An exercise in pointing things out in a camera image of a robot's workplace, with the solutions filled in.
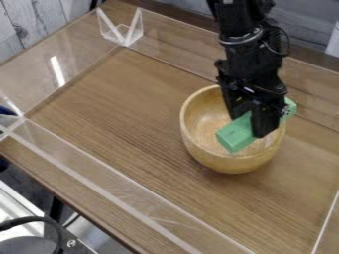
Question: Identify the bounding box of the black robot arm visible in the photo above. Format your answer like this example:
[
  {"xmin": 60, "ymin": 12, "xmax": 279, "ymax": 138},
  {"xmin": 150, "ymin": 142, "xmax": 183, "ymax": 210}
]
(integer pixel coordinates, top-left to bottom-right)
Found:
[{"xmin": 207, "ymin": 0, "xmax": 287, "ymax": 138}]

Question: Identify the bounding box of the green rectangular block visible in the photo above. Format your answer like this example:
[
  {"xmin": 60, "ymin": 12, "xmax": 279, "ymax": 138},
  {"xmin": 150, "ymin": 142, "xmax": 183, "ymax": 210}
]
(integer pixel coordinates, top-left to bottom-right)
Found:
[{"xmin": 215, "ymin": 98, "xmax": 298, "ymax": 154}]

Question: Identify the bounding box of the light wooden bowl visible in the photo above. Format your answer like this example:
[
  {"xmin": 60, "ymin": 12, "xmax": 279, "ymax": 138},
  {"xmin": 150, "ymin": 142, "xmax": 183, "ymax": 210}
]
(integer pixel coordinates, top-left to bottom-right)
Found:
[{"xmin": 181, "ymin": 85, "xmax": 286, "ymax": 174}]

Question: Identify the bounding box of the black metal bracket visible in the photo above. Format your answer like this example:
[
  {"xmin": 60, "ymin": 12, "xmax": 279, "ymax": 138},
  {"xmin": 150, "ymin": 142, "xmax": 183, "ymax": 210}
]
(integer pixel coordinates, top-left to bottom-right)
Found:
[{"xmin": 44, "ymin": 224, "xmax": 98, "ymax": 254}]

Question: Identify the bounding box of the black cable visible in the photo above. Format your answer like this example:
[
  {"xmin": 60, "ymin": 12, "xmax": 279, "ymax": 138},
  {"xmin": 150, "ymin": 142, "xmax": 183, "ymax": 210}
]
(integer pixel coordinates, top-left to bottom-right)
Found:
[{"xmin": 0, "ymin": 215, "xmax": 64, "ymax": 254}]

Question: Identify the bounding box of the black table leg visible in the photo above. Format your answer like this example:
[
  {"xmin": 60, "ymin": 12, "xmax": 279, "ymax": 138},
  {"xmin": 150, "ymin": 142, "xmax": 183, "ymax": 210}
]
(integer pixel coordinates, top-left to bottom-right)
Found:
[{"xmin": 50, "ymin": 197, "xmax": 66, "ymax": 222}]

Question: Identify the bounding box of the clear acrylic tray enclosure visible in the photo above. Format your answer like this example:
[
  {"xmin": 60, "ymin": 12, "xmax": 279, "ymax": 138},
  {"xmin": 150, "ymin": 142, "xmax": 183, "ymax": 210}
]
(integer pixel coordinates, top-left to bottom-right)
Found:
[{"xmin": 0, "ymin": 2, "xmax": 339, "ymax": 254}]

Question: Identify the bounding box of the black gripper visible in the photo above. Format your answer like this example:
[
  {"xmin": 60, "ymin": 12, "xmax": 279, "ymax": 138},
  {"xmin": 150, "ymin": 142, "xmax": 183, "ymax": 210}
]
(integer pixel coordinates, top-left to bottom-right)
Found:
[{"xmin": 215, "ymin": 31, "xmax": 287, "ymax": 139}]

